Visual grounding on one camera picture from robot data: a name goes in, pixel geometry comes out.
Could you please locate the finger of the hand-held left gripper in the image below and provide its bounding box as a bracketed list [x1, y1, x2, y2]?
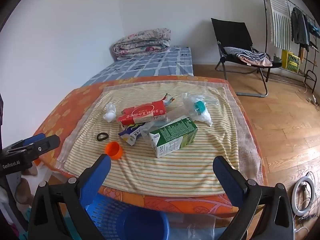
[2, 134, 47, 153]
[24, 135, 60, 165]

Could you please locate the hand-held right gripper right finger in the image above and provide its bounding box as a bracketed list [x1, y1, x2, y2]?
[212, 156, 295, 240]

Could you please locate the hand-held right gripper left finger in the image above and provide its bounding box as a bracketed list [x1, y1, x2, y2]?
[27, 153, 112, 240]

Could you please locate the orange plastic cap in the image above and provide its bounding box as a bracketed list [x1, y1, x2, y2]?
[105, 141, 123, 160]

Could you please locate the blue plastic basket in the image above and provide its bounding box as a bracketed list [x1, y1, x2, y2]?
[85, 194, 170, 240]

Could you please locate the blue and white wrapper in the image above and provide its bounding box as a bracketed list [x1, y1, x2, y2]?
[118, 126, 145, 146]

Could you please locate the white tissue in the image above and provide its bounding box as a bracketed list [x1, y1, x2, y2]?
[192, 110, 213, 127]
[102, 103, 117, 123]

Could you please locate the green milk carton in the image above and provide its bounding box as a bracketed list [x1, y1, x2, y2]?
[149, 117, 198, 158]

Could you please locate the clear bottle with teal cap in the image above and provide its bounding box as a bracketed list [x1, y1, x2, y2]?
[140, 100, 206, 140]

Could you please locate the red paper packet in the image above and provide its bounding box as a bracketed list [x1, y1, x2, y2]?
[117, 100, 167, 126]

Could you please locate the orange floral blanket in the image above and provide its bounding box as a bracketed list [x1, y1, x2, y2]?
[34, 76, 268, 214]

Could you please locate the beige towel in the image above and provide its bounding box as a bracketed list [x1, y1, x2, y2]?
[55, 81, 264, 184]

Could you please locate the yellow striped cloth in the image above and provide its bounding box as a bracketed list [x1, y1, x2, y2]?
[60, 81, 240, 197]

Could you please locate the clear plastic floor bag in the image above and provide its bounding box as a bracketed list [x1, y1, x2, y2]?
[170, 214, 217, 240]

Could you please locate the pink cloth on chair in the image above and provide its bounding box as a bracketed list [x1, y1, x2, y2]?
[237, 54, 273, 67]

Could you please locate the striped cloth on chair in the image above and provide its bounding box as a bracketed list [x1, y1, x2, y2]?
[224, 46, 267, 62]

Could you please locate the blue checked bed sheet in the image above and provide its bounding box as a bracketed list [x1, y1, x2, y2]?
[82, 45, 194, 87]

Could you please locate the yellow plastic crate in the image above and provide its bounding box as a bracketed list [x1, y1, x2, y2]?
[281, 50, 300, 73]

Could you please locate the black drying rack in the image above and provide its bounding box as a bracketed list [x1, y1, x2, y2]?
[259, 0, 320, 93]

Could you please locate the folded floral quilt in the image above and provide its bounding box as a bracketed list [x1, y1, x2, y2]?
[112, 28, 172, 61]

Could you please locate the black folding chair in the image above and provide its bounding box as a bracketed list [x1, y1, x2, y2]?
[211, 18, 282, 97]

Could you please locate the striped hanging towel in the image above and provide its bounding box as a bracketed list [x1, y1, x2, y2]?
[264, 0, 293, 52]

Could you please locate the dark hanging jacket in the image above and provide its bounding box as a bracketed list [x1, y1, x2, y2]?
[291, 7, 310, 52]

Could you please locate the teal hanging garment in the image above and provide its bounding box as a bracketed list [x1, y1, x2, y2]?
[307, 20, 320, 38]

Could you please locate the white ring light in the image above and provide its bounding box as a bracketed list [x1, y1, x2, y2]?
[292, 176, 316, 217]

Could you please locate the white cable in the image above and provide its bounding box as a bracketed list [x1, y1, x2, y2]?
[295, 80, 319, 105]

